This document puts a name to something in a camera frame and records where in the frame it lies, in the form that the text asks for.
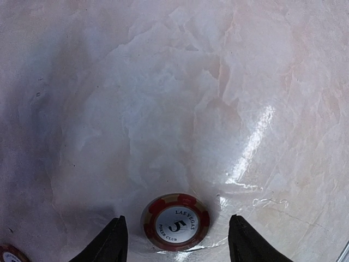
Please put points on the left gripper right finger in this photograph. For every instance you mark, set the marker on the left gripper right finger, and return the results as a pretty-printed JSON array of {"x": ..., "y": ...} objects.
[{"x": 246, "y": 244}]

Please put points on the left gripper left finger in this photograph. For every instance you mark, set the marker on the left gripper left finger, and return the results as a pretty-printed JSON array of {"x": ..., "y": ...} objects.
[{"x": 110, "y": 245}]

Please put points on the single red chip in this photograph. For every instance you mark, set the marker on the single red chip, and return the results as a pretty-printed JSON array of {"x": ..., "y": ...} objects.
[{"x": 175, "y": 222}]

